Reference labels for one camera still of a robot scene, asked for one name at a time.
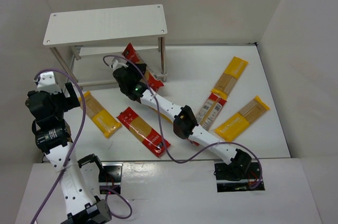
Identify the white two-tier shelf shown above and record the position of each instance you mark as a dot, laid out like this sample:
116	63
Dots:
80	39

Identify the red spaghetti bag top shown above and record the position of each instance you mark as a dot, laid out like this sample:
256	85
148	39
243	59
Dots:
131	54

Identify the red spaghetti bag label side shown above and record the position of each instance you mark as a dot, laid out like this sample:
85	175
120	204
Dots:
210	110

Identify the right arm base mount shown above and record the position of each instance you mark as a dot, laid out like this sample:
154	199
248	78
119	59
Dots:
228	183

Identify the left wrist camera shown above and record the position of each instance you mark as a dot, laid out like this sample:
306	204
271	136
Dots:
47	82

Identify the yellow spaghetti bag left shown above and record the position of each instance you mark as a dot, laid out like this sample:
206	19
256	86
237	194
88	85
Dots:
105	122

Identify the red spaghetti bag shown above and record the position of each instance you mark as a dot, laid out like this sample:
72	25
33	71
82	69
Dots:
148	136
131	54

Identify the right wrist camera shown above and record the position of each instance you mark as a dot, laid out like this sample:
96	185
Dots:
116	64

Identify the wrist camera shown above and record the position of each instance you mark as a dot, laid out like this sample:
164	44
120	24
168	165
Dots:
47	82
116	64

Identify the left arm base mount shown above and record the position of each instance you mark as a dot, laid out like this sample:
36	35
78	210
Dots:
110	177

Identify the yellow spaghetti bag upper right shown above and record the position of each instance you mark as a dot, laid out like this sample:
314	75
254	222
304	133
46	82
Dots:
229	77

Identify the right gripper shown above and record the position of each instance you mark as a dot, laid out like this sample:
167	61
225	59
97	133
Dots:
122	76

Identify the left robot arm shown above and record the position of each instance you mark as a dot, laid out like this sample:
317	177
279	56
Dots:
53	137

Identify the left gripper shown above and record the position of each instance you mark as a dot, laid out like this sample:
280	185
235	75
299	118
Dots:
72	96

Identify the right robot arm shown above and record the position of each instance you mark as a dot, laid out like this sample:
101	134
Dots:
185	125

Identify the red spaghetti bag lower centre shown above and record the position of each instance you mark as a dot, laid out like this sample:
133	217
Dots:
148	136

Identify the yellow spaghetti bag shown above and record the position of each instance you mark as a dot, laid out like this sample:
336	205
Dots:
105	122
229	77
165	117
242	120

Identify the yellow spaghetti bag centre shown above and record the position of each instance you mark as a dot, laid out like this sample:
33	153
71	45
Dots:
165	117

